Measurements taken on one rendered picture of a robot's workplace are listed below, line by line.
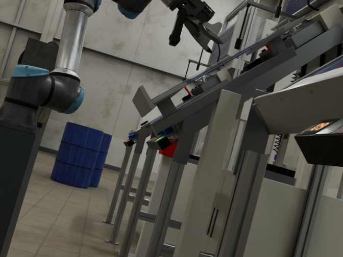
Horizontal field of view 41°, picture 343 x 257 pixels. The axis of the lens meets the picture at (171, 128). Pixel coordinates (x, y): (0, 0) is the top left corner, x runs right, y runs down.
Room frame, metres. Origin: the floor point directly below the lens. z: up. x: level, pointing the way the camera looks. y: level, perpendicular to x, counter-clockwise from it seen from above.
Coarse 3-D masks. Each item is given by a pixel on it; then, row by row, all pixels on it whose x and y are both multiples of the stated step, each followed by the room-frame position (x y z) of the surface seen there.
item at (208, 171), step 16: (224, 96) 1.32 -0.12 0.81; (240, 96) 1.32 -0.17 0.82; (224, 112) 1.32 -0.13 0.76; (208, 128) 1.36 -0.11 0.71; (224, 128) 1.32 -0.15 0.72; (208, 144) 1.32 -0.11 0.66; (224, 144) 1.32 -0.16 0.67; (208, 160) 1.32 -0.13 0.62; (208, 176) 1.32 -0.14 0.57; (192, 192) 1.34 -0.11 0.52; (208, 192) 1.32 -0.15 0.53; (192, 208) 1.32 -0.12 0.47; (208, 208) 1.32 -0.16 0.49; (192, 224) 1.32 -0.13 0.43; (192, 240) 1.32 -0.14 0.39; (176, 256) 1.32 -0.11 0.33; (192, 256) 1.32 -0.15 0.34
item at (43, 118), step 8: (32, 40) 10.93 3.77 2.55; (32, 48) 10.95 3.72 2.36; (40, 48) 11.01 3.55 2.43; (48, 48) 11.07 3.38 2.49; (56, 48) 11.13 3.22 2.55; (24, 56) 10.91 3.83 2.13; (32, 56) 10.96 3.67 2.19; (40, 56) 11.03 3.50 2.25; (48, 56) 11.09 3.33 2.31; (56, 56) 11.15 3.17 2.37; (24, 64) 10.93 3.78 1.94; (32, 64) 10.98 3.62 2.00; (40, 64) 11.04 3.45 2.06; (48, 64) 11.11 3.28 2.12; (40, 112) 11.44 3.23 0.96; (48, 112) 11.51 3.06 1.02; (40, 120) 11.44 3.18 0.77
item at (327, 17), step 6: (336, 6) 1.66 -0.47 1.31; (324, 12) 1.66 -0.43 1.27; (330, 12) 1.66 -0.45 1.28; (336, 12) 1.66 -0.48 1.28; (312, 18) 1.71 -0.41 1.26; (318, 18) 1.68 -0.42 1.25; (324, 18) 1.66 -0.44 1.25; (330, 18) 1.66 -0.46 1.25; (336, 18) 1.66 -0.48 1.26; (342, 18) 1.67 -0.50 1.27; (300, 24) 1.81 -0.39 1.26; (306, 24) 1.77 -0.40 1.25; (324, 24) 1.67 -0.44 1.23; (330, 24) 1.66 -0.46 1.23; (342, 24) 1.67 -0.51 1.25; (342, 42) 1.70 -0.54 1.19
